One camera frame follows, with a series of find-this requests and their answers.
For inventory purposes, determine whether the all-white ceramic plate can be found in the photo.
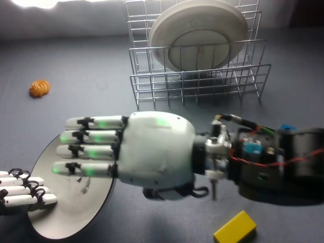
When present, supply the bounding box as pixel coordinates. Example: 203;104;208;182
148;0;250;73

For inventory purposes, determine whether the orange swirl cookie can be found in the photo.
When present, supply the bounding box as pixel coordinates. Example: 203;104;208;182
29;79;51;99

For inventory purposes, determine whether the yellow rectangular block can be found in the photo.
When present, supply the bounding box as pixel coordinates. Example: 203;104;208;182
213;210;258;243

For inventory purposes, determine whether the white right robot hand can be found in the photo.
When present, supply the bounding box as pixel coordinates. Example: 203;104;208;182
52;110;210;201

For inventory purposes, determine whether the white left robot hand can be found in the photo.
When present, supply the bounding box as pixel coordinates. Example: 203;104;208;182
0;168;58;217

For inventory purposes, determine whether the silver wire dish rack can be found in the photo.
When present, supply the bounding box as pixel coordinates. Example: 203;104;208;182
125;0;272;110

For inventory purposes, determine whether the white plate with black rim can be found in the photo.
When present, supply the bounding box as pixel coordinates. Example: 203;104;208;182
27;131;116;239

